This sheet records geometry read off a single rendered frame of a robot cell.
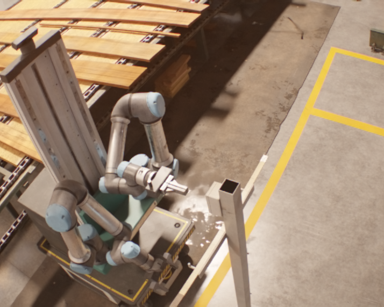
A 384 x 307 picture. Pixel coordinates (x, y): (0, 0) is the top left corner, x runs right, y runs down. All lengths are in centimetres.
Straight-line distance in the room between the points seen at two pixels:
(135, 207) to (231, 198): 95
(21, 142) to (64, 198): 124
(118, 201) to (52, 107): 74
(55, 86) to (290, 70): 289
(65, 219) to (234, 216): 65
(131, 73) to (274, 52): 206
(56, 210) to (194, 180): 182
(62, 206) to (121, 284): 99
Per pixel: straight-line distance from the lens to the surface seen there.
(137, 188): 183
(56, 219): 164
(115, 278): 254
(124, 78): 295
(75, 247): 186
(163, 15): 375
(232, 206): 153
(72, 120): 201
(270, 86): 406
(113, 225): 188
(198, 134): 362
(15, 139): 291
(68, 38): 396
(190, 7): 383
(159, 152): 210
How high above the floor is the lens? 245
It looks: 46 degrees down
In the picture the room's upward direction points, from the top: 15 degrees counter-clockwise
